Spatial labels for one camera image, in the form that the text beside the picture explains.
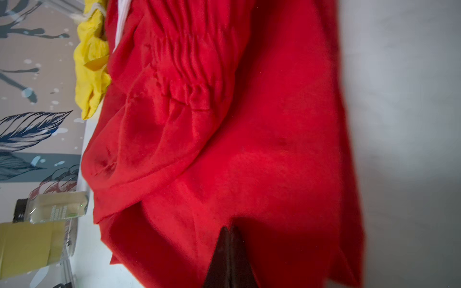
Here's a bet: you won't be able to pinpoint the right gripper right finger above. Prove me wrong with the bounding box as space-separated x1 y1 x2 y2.
229 226 259 288

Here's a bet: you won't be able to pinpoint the small black-lid jar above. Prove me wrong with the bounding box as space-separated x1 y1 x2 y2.
13 192 89 224

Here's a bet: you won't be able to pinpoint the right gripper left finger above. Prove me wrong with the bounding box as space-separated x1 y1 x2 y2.
202 227 231 288

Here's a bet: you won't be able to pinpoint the red shorts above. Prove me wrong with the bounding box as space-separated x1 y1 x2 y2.
81 1 364 288

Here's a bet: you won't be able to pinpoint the yellow shorts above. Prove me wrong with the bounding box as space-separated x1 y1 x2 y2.
73 1 111 120

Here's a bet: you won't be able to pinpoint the yellow marker cup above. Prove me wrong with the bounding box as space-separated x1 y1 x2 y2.
1 220 78 280

